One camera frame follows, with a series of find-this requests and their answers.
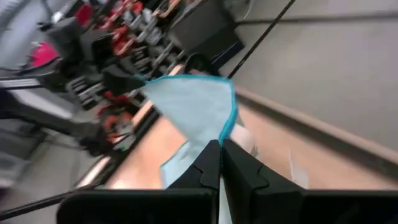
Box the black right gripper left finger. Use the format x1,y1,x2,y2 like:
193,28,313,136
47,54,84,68
167,139,222,191

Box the light blue microfiber towel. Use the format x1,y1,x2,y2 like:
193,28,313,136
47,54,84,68
141,73,259,224

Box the storage rack with red items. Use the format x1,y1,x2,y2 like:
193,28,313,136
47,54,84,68
71,0,187,110

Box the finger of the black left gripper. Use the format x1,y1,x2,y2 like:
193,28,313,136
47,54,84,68
101,63,147,97

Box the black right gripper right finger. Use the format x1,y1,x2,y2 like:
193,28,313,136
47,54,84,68
222,138,305,192

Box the large black case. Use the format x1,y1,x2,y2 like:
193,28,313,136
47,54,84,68
167,0,246,68

